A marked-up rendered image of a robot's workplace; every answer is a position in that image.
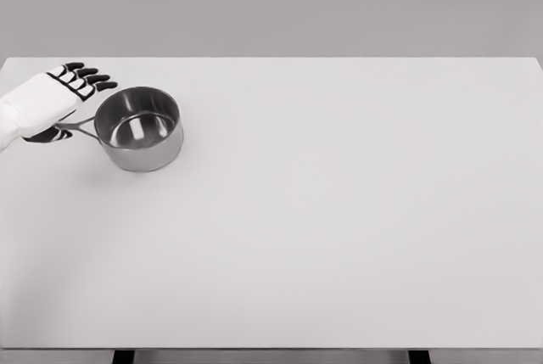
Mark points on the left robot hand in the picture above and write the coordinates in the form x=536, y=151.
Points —
x=44, y=99

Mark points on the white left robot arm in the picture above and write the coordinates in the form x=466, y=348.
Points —
x=6, y=126

